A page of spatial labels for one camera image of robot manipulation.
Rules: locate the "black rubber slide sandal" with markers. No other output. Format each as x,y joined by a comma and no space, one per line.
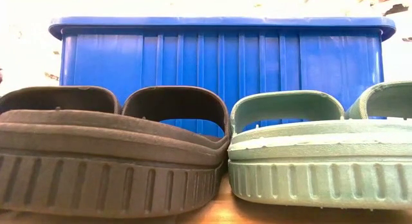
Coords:
112,179
58,100

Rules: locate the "green rubber slide sandal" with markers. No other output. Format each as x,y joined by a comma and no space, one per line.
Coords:
322,179
396,98

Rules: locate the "blue plastic bin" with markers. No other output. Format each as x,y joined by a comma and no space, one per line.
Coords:
206,56

